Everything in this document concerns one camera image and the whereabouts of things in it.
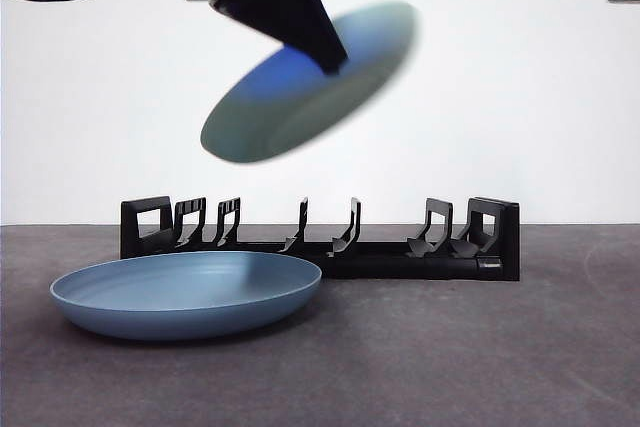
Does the green round plate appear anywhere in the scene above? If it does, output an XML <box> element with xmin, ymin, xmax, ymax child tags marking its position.
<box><xmin>199</xmin><ymin>0</ymin><xmax>419</xmax><ymax>166</ymax></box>

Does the blue round plate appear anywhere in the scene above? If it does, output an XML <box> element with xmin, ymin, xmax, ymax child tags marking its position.
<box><xmin>48</xmin><ymin>250</ymin><xmax>324</xmax><ymax>342</ymax></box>

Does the black plastic plate rack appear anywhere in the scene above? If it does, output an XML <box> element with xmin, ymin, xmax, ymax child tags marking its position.
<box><xmin>119</xmin><ymin>195</ymin><xmax>521</xmax><ymax>282</ymax></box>

